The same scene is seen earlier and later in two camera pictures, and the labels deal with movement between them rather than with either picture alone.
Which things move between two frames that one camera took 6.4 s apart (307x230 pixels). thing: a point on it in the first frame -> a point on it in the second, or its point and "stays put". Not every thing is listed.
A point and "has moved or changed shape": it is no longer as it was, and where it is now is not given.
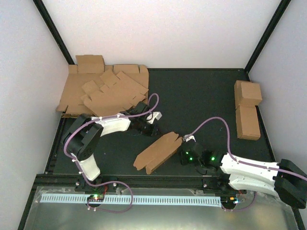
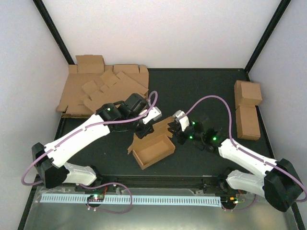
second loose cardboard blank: (117, 92) stays put
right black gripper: (183, 159) -> (175, 129)
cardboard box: (247, 122) stays put
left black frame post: (54, 31) stays put
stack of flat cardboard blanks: (94, 88) stays put
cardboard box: (158, 153) has moved or changed shape
